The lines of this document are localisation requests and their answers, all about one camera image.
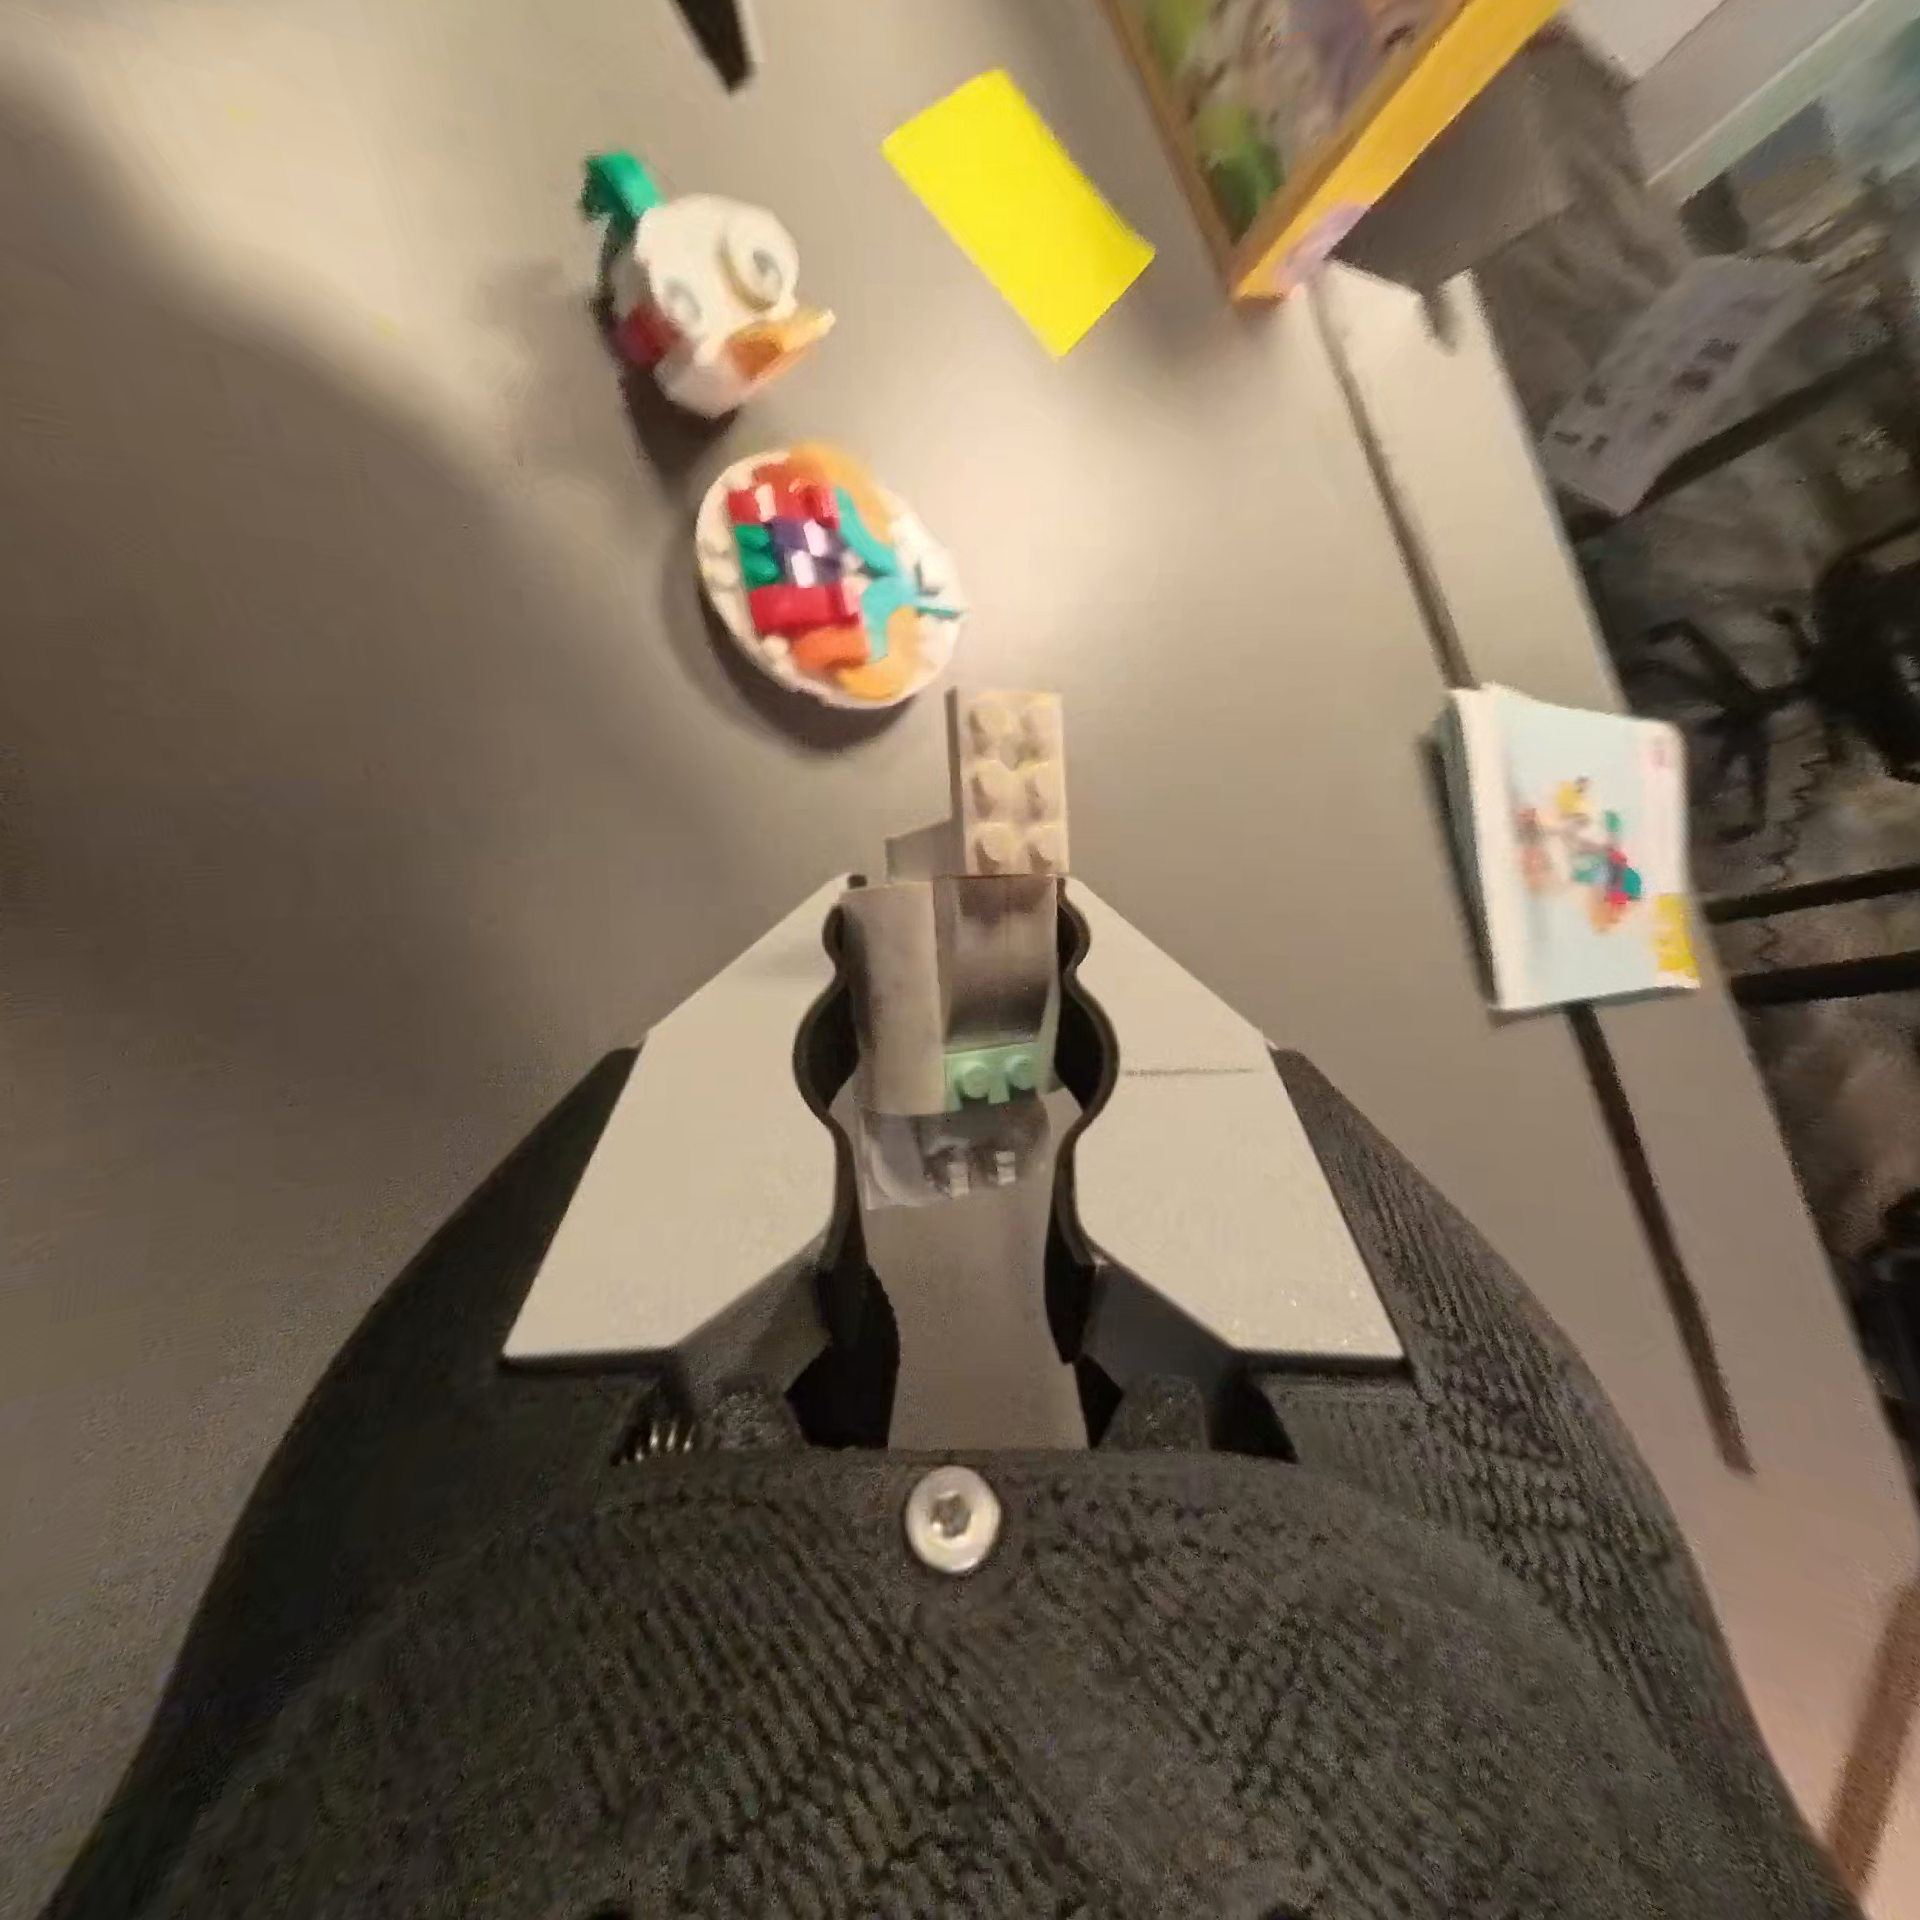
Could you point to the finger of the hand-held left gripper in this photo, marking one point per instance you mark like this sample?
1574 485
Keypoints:
723 37

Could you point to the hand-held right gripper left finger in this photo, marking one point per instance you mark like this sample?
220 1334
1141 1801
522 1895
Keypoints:
691 1200

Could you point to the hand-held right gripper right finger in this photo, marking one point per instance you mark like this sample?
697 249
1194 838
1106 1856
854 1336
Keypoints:
1230 1200

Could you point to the white lego unicorn head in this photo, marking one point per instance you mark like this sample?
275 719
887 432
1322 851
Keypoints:
706 300

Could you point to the white lego wing plate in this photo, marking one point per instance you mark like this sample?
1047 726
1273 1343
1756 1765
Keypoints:
1013 780

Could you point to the round white lego base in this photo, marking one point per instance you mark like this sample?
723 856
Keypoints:
826 569

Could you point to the lego instruction booklet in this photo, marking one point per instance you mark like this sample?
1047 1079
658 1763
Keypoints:
1577 840

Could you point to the yellow lego box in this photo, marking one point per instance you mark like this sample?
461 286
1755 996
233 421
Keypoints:
1321 119

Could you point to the yellow sticky note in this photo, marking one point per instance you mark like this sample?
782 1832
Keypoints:
1021 212

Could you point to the dark grey flat panel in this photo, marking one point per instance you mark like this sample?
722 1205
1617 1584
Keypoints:
1500 181

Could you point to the black office chair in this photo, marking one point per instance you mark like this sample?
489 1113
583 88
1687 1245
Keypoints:
1861 646

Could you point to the printed paper sheet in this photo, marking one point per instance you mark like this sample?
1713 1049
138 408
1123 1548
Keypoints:
1682 375

